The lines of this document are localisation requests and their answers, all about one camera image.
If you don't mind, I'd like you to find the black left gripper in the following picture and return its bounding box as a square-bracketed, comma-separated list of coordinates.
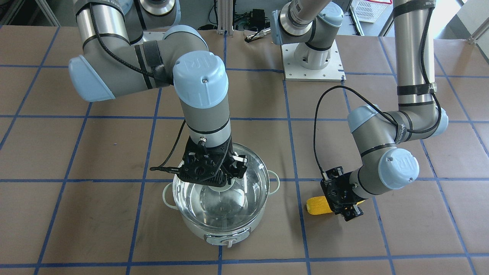
[320, 167, 365, 222]

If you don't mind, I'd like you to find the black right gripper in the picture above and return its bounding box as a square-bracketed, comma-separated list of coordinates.
[177, 138, 248, 187]

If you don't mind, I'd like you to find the yellow corn cob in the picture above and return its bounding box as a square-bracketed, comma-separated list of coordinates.
[306, 196, 333, 215]

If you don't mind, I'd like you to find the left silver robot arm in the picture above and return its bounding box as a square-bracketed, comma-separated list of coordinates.
[320, 0, 449, 221]

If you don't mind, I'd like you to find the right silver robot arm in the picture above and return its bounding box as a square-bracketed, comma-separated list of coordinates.
[68, 0, 248, 188]

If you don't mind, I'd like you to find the pale green cooking pot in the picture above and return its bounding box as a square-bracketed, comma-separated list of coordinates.
[163, 143, 280, 249]

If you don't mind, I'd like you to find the white plastic basket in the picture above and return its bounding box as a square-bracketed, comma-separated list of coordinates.
[351, 0, 393, 23]

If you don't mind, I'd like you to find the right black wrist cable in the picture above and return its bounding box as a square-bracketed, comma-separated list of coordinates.
[150, 119, 187, 171]

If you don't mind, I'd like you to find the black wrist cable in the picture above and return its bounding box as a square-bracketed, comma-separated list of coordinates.
[150, 119, 187, 171]
[313, 8, 443, 178]

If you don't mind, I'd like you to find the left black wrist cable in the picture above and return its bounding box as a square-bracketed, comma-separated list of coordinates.
[313, 8, 443, 178]

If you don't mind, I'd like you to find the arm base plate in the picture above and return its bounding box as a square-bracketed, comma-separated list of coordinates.
[136, 31, 165, 45]
[281, 40, 346, 82]

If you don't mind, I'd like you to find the aluminium frame post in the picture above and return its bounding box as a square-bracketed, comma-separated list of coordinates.
[215, 0, 234, 37]

